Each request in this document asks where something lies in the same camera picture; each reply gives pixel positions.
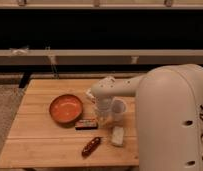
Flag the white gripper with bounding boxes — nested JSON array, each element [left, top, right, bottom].
[[94, 106, 114, 129]]

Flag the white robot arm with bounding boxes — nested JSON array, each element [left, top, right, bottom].
[[91, 64, 203, 171]]

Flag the clear plastic cup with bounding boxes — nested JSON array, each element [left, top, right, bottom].
[[111, 99, 126, 122]]

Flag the small white bottle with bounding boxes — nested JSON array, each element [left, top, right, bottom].
[[85, 89, 95, 101]]

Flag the brown sausage toy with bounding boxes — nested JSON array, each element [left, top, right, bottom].
[[81, 137, 101, 157]]

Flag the white sponge block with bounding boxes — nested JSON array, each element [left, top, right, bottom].
[[111, 126, 124, 147]]

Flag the orange bowl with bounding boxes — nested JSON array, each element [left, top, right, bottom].
[[49, 94, 83, 124]]

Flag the black table leg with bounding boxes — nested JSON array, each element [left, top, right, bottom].
[[19, 72, 32, 88]]

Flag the grey metal rail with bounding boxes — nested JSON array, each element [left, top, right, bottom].
[[0, 49, 203, 66]]

